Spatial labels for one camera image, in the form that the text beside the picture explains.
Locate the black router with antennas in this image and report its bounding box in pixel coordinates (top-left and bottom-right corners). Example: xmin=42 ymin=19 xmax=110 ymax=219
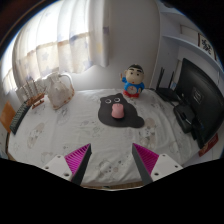
xmin=154 ymin=67 xmax=183 ymax=103

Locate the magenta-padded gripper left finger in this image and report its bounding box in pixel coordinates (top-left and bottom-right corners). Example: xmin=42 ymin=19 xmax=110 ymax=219
xmin=41 ymin=143 xmax=92 ymax=186

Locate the white star-print curtain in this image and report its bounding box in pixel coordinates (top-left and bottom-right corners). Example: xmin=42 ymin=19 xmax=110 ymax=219
xmin=1 ymin=0 xmax=111 ymax=96

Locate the white wall shelf unit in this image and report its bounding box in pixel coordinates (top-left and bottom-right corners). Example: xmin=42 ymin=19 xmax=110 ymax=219
xmin=159 ymin=9 xmax=224 ymax=73

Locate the white printed tablecloth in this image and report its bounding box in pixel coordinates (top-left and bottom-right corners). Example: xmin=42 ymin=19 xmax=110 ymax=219
xmin=7 ymin=88 xmax=201 ymax=188

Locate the large white conch shell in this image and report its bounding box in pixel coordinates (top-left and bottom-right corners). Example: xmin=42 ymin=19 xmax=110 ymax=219
xmin=46 ymin=72 xmax=76 ymax=111

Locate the pink computer mouse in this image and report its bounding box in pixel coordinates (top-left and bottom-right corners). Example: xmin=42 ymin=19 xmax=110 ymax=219
xmin=110 ymin=103 xmax=125 ymax=120

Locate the black monitor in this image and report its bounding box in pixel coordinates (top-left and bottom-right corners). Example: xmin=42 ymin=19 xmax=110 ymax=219
xmin=173 ymin=57 xmax=224 ymax=149

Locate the wooden chair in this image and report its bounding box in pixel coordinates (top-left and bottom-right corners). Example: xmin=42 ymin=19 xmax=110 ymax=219
xmin=0 ymin=101 xmax=17 ymax=134

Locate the red flat box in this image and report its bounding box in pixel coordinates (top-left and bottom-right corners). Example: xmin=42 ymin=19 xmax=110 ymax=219
xmin=198 ymin=133 xmax=220 ymax=158

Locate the black cat-shaped mouse pad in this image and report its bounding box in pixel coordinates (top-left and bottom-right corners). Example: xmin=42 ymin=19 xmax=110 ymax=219
xmin=97 ymin=93 xmax=146 ymax=129

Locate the wooden model sailing ship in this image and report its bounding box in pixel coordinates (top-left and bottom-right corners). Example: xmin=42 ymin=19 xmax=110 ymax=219
xmin=19 ymin=78 xmax=46 ymax=109

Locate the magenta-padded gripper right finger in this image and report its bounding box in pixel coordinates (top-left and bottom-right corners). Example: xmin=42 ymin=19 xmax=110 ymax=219
xmin=131 ymin=143 xmax=184 ymax=186

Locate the cartoon boy figurine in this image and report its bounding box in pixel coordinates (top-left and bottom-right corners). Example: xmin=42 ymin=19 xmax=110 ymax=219
xmin=119 ymin=63 xmax=146 ymax=99

